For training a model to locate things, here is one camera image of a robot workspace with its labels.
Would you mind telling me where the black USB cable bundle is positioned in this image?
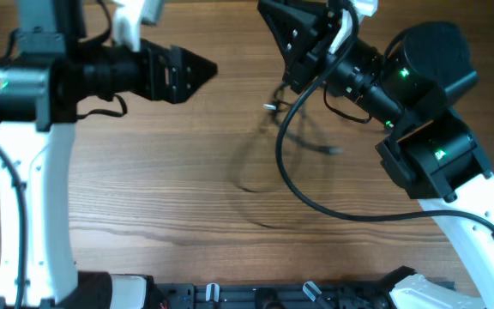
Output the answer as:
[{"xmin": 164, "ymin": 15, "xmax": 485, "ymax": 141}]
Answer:
[{"xmin": 225, "ymin": 81, "xmax": 345, "ymax": 231}]

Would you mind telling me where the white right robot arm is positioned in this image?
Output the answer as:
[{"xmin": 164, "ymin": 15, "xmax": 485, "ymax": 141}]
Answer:
[{"xmin": 257, "ymin": 1, "xmax": 494, "ymax": 308}]

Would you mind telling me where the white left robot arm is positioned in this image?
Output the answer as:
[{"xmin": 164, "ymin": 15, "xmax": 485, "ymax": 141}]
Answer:
[{"xmin": 0, "ymin": 0, "xmax": 218, "ymax": 308}]

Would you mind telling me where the black flat ribbon cable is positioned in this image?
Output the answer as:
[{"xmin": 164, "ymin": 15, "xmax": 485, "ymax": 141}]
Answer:
[{"xmin": 75, "ymin": 93, "xmax": 129, "ymax": 121}]

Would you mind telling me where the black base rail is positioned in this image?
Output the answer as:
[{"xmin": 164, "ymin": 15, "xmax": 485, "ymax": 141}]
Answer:
[{"xmin": 151, "ymin": 282, "xmax": 396, "ymax": 309}]

